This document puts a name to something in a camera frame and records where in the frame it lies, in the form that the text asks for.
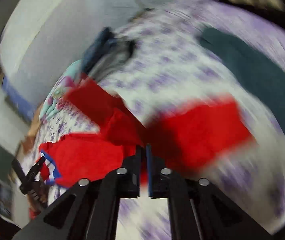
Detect folded grey pants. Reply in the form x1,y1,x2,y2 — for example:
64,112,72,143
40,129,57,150
91,39,136,79

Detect folded blue jeans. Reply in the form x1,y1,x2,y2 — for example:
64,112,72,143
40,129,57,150
81,27,114,74

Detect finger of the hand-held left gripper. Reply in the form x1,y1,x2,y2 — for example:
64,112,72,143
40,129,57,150
11,159,28,182
20,156,46,193

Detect large white covered pillow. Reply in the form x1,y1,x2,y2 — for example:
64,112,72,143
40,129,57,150
0,0,145,100

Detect orange cloth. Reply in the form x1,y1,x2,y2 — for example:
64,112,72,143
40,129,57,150
20,115,44,157

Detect blue floral pillow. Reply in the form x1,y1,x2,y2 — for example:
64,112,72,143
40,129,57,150
2,76,36,122

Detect dark green pants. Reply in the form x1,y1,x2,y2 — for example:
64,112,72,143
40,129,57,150
199,27,285,155

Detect red pants with blue panels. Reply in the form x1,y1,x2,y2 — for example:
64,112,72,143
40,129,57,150
29,76,254,218

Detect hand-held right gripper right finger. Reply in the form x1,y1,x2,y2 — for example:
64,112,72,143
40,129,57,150
146,144,276,240

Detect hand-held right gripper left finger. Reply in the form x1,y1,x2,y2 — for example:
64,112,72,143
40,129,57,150
13,144,143,240

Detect folded floral blanket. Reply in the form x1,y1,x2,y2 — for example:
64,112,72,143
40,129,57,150
40,60,89,122

